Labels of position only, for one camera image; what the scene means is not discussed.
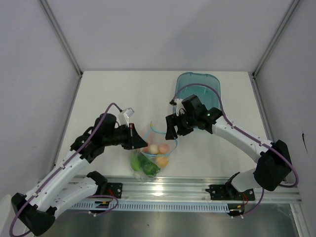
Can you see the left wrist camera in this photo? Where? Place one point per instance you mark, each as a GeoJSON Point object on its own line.
{"type": "Point", "coordinates": [125, 115]}

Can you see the teal plastic tub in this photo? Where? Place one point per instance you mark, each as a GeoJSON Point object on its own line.
{"type": "Point", "coordinates": [205, 86]}

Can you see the orange tomato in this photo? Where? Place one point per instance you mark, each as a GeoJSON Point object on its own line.
{"type": "Point", "coordinates": [145, 150]}

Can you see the right aluminium frame post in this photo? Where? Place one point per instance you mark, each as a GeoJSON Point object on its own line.
{"type": "Point", "coordinates": [282, 26]}

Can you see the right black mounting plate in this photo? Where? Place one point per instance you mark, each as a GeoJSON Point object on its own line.
{"type": "Point", "coordinates": [219, 192]}

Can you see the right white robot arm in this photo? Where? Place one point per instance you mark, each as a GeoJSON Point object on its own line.
{"type": "Point", "coordinates": [271, 158]}

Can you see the white egg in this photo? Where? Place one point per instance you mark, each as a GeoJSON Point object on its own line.
{"type": "Point", "coordinates": [153, 149]}

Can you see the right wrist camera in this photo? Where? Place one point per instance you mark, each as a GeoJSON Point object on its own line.
{"type": "Point", "coordinates": [179, 108]}

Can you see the black mounting plate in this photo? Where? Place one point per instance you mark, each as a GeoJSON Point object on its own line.
{"type": "Point", "coordinates": [114, 189]}
{"type": "Point", "coordinates": [219, 192]}

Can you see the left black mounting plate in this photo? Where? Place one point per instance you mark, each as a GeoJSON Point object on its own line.
{"type": "Point", "coordinates": [114, 189]}

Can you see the yellow lemon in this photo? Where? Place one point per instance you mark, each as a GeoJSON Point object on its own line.
{"type": "Point", "coordinates": [162, 161]}

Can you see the white slotted cable duct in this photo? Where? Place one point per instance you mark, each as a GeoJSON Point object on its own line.
{"type": "Point", "coordinates": [152, 206]}

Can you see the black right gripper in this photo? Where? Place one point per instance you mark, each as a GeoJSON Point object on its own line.
{"type": "Point", "coordinates": [172, 122]}

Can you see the clear zip top bag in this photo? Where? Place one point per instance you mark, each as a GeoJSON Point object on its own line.
{"type": "Point", "coordinates": [153, 136]}

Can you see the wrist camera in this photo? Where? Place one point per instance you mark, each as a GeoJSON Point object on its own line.
{"type": "Point", "coordinates": [179, 108]}
{"type": "Point", "coordinates": [125, 115]}

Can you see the green cucumber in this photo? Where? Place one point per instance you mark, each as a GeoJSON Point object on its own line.
{"type": "Point", "coordinates": [134, 162]}

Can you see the left aluminium frame post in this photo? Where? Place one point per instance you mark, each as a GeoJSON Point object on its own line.
{"type": "Point", "coordinates": [44, 4]}

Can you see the aluminium frame post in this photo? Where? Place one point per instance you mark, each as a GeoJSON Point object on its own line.
{"type": "Point", "coordinates": [44, 4]}
{"type": "Point", "coordinates": [282, 26]}

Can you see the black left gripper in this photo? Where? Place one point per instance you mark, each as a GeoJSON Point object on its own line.
{"type": "Point", "coordinates": [134, 140]}

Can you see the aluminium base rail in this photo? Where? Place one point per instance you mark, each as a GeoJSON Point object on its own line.
{"type": "Point", "coordinates": [171, 189]}

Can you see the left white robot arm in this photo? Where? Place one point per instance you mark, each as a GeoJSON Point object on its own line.
{"type": "Point", "coordinates": [41, 206]}

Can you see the green bell pepper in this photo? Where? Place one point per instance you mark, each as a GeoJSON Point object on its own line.
{"type": "Point", "coordinates": [148, 167]}

